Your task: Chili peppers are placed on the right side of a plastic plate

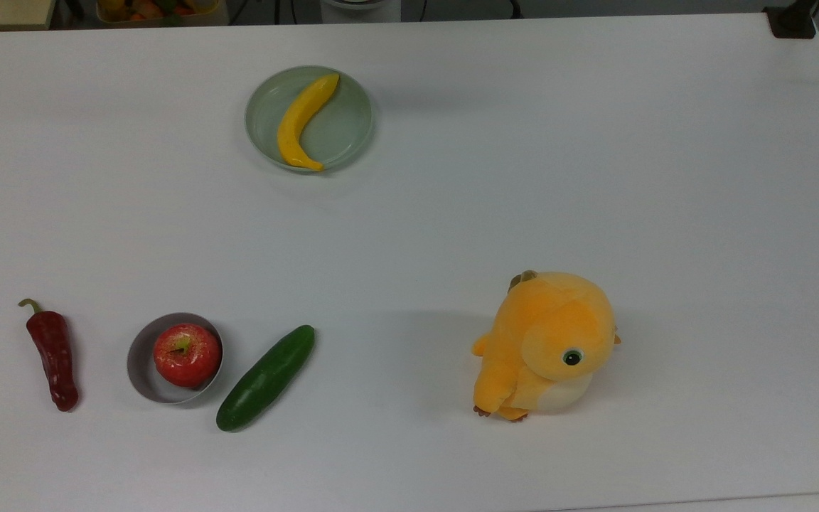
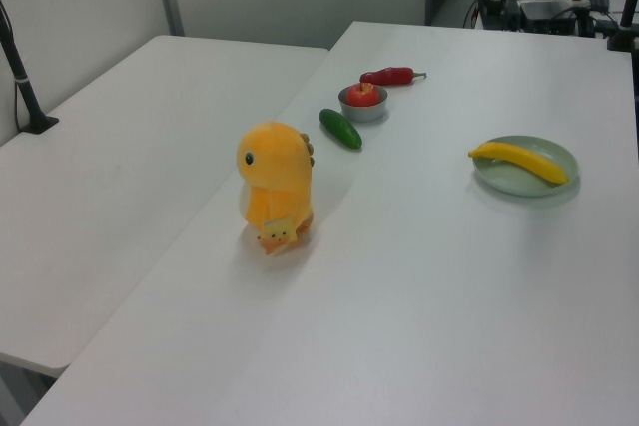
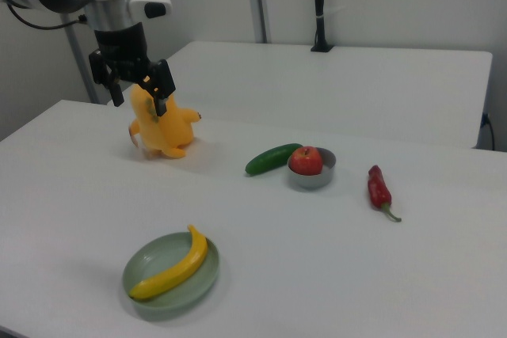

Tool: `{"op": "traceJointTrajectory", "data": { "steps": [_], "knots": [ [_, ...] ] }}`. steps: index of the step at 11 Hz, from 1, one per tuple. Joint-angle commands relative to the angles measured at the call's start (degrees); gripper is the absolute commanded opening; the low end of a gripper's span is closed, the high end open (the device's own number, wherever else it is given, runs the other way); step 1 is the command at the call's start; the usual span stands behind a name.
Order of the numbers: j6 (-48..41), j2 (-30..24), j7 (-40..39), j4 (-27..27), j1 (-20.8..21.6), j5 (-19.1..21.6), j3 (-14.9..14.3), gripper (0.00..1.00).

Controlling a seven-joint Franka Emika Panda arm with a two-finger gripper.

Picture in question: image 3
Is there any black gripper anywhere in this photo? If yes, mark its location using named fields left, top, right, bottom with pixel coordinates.
left=88, top=22, right=177, bottom=118

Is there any red chili pepper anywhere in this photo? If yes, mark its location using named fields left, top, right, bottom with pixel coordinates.
left=367, top=164, right=402, bottom=223

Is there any light green plastic plate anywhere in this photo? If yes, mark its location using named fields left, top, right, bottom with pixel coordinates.
left=121, top=231, right=221, bottom=322

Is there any orange plush bird toy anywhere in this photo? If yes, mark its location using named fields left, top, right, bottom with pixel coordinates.
left=128, top=83, right=204, bottom=161

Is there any green cucumber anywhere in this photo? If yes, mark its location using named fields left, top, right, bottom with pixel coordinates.
left=245, top=142, right=304, bottom=177

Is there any red apple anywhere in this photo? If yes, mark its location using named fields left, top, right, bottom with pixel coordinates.
left=288, top=146, right=324, bottom=176

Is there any yellow banana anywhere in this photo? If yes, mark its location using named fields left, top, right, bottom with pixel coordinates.
left=128, top=224, right=209, bottom=302

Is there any small grey metal bowl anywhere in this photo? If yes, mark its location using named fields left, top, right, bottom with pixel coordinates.
left=286, top=146, right=337, bottom=191

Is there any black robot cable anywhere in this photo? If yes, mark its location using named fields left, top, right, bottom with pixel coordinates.
left=0, top=0, right=88, bottom=31

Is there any black camera stand pole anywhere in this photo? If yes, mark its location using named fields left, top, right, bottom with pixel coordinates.
left=310, top=0, right=334, bottom=53

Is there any black wall cable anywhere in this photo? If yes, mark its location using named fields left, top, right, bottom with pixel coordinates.
left=480, top=112, right=496, bottom=152

